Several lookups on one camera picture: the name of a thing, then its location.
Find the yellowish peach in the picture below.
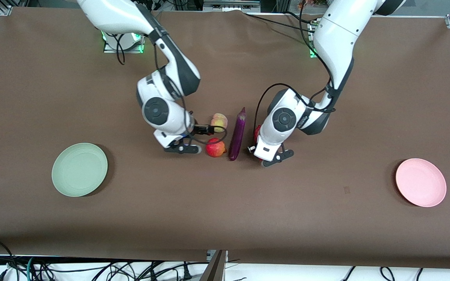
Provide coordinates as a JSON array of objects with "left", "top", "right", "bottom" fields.
[{"left": 211, "top": 113, "right": 228, "bottom": 133}]

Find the red round fruit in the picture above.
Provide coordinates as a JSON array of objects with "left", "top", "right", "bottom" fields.
[{"left": 205, "top": 138, "right": 227, "bottom": 158}]

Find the purple eggplant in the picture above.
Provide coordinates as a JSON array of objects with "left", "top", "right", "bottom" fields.
[{"left": 229, "top": 107, "right": 247, "bottom": 161}]

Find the brown table cover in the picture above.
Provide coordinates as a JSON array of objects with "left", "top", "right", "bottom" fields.
[{"left": 0, "top": 7, "right": 450, "bottom": 270}]

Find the light green plate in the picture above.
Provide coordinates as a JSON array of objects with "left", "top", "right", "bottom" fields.
[{"left": 52, "top": 143, "right": 108, "bottom": 197}]

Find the grey metal box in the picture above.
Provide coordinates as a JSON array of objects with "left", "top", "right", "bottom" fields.
[{"left": 204, "top": 0, "right": 261, "bottom": 12}]

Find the pink plate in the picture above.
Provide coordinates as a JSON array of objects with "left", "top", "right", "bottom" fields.
[{"left": 395, "top": 158, "right": 447, "bottom": 207}]

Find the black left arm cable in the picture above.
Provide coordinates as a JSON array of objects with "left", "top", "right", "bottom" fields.
[{"left": 254, "top": 0, "right": 337, "bottom": 131}]

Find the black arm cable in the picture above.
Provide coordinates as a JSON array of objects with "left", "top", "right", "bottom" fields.
[
  {"left": 254, "top": 0, "right": 337, "bottom": 131},
  {"left": 114, "top": 23, "right": 227, "bottom": 146}
]

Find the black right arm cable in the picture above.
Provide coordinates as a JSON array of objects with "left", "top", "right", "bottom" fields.
[{"left": 114, "top": 23, "right": 227, "bottom": 146}]

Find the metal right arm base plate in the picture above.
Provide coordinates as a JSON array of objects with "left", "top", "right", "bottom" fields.
[{"left": 103, "top": 33, "right": 144, "bottom": 54}]

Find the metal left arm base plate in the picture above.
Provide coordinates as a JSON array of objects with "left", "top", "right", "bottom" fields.
[{"left": 309, "top": 21, "right": 320, "bottom": 59}]

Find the long black table cable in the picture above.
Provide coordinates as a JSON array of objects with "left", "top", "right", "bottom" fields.
[{"left": 245, "top": 13, "right": 319, "bottom": 34}]

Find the short black table cable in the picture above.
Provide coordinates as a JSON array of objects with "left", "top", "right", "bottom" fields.
[{"left": 286, "top": 11, "right": 320, "bottom": 25}]

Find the metal post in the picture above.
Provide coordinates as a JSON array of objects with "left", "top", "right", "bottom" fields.
[{"left": 200, "top": 250, "right": 229, "bottom": 281}]

